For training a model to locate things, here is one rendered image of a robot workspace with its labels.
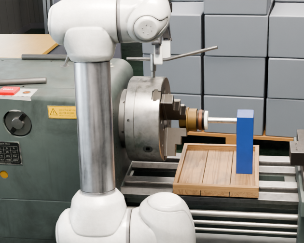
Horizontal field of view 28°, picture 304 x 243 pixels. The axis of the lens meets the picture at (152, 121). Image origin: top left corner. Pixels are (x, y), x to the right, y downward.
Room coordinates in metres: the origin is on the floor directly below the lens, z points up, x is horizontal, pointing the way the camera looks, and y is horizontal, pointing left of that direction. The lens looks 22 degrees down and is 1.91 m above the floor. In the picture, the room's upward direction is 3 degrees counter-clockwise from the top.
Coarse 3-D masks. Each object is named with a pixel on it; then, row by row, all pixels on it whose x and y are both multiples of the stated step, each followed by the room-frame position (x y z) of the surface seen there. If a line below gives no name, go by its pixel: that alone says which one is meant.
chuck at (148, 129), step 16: (144, 80) 2.08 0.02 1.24; (160, 80) 2.07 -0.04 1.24; (144, 96) 2.00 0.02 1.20; (144, 112) 1.96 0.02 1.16; (160, 112) 1.97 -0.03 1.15; (144, 128) 1.94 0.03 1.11; (160, 128) 1.96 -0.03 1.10; (144, 144) 1.94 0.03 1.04; (160, 144) 1.94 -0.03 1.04; (144, 160) 2.00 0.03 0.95; (160, 160) 1.98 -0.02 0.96
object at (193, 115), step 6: (192, 108) 2.07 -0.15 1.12; (186, 114) 2.04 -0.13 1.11; (192, 114) 2.04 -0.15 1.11; (198, 114) 2.04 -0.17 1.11; (180, 120) 2.04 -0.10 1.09; (186, 120) 2.02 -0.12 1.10; (192, 120) 2.02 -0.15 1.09; (198, 120) 2.02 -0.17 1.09; (180, 126) 2.05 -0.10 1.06; (186, 126) 2.02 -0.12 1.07; (192, 126) 2.02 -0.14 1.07; (198, 126) 2.02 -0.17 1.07
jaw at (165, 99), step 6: (156, 96) 2.00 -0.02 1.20; (162, 96) 2.01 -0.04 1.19; (168, 96) 2.01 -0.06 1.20; (162, 102) 1.99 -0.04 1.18; (168, 102) 1.99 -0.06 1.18; (174, 102) 2.03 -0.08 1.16; (162, 108) 2.01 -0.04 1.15; (168, 108) 2.00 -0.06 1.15; (174, 108) 2.01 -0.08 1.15; (180, 108) 2.04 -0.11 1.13; (186, 108) 2.05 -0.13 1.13; (168, 114) 2.03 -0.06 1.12; (174, 114) 2.02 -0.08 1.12; (180, 114) 2.02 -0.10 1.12
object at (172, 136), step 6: (168, 132) 2.04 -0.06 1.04; (174, 132) 2.04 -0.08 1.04; (180, 132) 2.04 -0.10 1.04; (186, 132) 2.04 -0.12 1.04; (168, 138) 2.03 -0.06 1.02; (174, 138) 2.03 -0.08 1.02; (180, 138) 2.03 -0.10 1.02; (168, 144) 2.02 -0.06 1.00; (174, 144) 2.02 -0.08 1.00; (180, 144) 2.04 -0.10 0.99; (168, 150) 2.02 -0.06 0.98; (174, 150) 2.01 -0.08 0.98
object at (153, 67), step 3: (150, 54) 2.13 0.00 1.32; (153, 54) 2.12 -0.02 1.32; (150, 57) 2.13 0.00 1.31; (153, 57) 2.12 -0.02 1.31; (153, 60) 2.11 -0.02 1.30; (150, 63) 2.12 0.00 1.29; (153, 63) 2.11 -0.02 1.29; (150, 66) 2.12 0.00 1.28; (153, 66) 2.11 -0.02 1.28; (150, 69) 2.12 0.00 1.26; (153, 69) 2.11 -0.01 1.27; (153, 72) 2.11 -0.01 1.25; (153, 75) 2.11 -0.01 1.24
